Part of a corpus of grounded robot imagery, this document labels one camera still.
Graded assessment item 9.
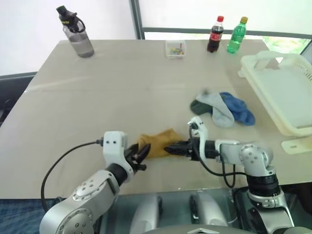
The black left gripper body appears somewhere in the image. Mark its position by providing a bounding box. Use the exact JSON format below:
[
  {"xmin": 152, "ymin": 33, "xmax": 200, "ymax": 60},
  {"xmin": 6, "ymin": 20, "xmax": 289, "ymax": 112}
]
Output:
[{"xmin": 125, "ymin": 153, "xmax": 148, "ymax": 173}]

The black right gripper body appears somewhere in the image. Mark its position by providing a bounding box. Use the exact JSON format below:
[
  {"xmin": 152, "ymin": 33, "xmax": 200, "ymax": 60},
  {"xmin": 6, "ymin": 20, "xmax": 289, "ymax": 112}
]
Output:
[{"xmin": 186, "ymin": 140, "xmax": 202, "ymax": 162}]

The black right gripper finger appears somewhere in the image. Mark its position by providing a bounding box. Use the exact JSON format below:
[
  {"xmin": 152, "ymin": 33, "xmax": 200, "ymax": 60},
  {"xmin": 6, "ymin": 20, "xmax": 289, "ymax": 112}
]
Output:
[
  {"xmin": 168, "ymin": 140, "xmax": 190, "ymax": 148},
  {"xmin": 164, "ymin": 146, "xmax": 190, "ymax": 157}
]

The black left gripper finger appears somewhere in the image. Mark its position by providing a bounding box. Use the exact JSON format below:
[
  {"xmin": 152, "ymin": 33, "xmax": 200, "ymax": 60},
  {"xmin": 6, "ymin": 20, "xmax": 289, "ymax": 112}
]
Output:
[
  {"xmin": 138, "ymin": 143, "xmax": 152, "ymax": 162},
  {"xmin": 127, "ymin": 143, "xmax": 140, "ymax": 157}
]

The mustard yellow sock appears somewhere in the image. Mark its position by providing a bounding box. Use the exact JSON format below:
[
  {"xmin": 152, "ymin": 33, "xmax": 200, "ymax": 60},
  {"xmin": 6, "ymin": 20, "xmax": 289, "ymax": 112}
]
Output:
[{"xmin": 136, "ymin": 129, "xmax": 184, "ymax": 159}]

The small clear plastic container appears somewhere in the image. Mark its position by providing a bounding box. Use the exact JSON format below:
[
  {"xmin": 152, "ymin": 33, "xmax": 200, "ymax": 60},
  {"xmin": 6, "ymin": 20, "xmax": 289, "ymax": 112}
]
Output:
[{"xmin": 165, "ymin": 39, "xmax": 188, "ymax": 59}]

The white plastic basket tray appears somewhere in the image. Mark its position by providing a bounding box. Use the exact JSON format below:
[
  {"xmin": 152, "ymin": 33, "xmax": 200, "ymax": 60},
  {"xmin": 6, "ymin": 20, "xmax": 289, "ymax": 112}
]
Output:
[{"xmin": 240, "ymin": 50, "xmax": 312, "ymax": 137}]

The silver robot leg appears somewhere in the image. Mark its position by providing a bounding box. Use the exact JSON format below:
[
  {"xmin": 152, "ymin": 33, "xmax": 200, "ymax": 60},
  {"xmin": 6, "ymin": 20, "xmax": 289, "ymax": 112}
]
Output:
[
  {"xmin": 189, "ymin": 193, "xmax": 229, "ymax": 227},
  {"xmin": 129, "ymin": 194, "xmax": 163, "ymax": 234}
]

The light grey sock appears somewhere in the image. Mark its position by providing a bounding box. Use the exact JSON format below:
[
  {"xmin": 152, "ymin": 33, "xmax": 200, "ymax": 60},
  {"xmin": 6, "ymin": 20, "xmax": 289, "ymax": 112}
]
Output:
[{"xmin": 195, "ymin": 92, "xmax": 235, "ymax": 128}]

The blue sock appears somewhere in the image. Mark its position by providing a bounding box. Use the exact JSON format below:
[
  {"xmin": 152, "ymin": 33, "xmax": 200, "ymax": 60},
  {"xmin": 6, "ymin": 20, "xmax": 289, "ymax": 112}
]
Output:
[{"xmin": 219, "ymin": 92, "xmax": 256, "ymax": 126}]

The grey robot torso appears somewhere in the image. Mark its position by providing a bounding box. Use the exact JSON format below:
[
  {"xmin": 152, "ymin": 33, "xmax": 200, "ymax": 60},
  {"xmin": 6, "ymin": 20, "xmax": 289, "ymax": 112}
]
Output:
[{"xmin": 146, "ymin": 226, "xmax": 247, "ymax": 234}]

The cola bottle red cap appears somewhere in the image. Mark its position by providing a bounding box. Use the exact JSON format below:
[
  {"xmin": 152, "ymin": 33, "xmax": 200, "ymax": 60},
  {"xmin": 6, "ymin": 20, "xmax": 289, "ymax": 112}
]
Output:
[{"xmin": 207, "ymin": 15, "xmax": 225, "ymax": 54}]

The green soda bottle yellow cap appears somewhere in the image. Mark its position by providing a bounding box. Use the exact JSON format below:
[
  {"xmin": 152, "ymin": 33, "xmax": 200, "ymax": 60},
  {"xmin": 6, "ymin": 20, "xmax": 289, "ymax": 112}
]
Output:
[{"xmin": 227, "ymin": 16, "xmax": 249, "ymax": 55}]

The grey water bottle black lid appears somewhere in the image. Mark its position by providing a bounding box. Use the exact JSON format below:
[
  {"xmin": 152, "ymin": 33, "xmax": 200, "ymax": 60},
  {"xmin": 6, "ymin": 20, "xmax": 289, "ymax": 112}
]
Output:
[{"xmin": 56, "ymin": 5, "xmax": 95, "ymax": 59}]

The blue checked cloth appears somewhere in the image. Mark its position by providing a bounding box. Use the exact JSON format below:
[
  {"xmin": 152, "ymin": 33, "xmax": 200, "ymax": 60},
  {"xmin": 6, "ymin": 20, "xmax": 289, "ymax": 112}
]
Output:
[{"xmin": 0, "ymin": 198, "xmax": 59, "ymax": 234}]

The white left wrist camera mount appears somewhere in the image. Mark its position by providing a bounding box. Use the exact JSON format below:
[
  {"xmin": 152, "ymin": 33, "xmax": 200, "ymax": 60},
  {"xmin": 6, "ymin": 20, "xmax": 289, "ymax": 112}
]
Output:
[{"xmin": 102, "ymin": 131, "xmax": 136, "ymax": 176}]

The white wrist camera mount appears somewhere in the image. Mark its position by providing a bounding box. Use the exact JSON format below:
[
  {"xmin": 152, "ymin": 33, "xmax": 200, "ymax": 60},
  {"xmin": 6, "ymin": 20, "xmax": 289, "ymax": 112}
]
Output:
[
  {"xmin": 187, "ymin": 116, "xmax": 209, "ymax": 159},
  {"xmin": 102, "ymin": 131, "xmax": 136, "ymax": 176}
]

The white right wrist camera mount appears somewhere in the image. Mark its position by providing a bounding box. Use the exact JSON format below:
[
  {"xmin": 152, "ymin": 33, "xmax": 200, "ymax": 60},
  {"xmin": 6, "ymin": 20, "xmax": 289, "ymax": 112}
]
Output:
[{"xmin": 187, "ymin": 116, "xmax": 209, "ymax": 159}]

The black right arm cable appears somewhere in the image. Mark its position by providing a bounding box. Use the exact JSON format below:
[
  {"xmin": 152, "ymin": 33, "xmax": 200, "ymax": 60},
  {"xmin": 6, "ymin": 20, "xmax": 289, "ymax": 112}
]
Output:
[{"xmin": 188, "ymin": 123, "xmax": 248, "ymax": 189}]

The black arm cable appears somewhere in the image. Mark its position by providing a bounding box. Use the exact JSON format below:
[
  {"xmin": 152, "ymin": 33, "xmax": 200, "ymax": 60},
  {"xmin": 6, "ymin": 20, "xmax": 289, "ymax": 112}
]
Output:
[
  {"xmin": 188, "ymin": 123, "xmax": 248, "ymax": 189},
  {"xmin": 40, "ymin": 138, "xmax": 105, "ymax": 213}
]

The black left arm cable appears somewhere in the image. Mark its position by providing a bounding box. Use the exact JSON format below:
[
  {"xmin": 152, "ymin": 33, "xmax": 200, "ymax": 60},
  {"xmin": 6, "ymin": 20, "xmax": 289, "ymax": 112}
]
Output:
[{"xmin": 40, "ymin": 138, "xmax": 105, "ymax": 213}]

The grey window frame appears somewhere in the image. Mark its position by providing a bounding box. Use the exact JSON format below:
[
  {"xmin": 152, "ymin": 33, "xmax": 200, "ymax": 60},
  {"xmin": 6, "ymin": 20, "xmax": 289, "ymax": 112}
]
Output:
[{"xmin": 129, "ymin": 0, "xmax": 312, "ymax": 40}]

